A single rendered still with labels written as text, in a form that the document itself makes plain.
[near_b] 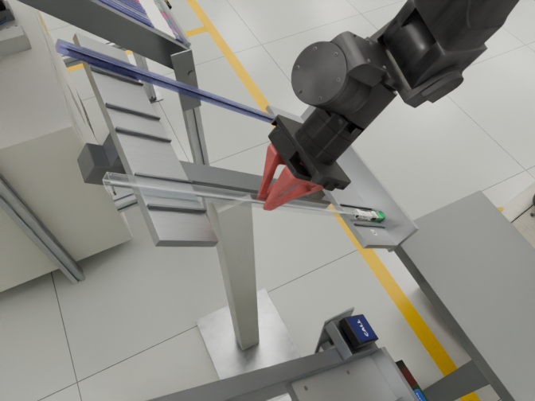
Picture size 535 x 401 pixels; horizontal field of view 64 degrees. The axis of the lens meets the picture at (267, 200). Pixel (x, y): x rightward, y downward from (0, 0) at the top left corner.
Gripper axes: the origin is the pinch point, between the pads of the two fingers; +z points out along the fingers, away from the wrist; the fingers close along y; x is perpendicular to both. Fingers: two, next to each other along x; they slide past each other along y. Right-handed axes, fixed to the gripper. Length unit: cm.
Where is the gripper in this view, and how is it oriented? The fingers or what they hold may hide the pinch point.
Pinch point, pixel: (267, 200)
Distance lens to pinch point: 53.8
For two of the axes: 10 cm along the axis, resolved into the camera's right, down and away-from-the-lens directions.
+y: 4.5, 7.4, -5.1
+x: 6.7, 1.0, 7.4
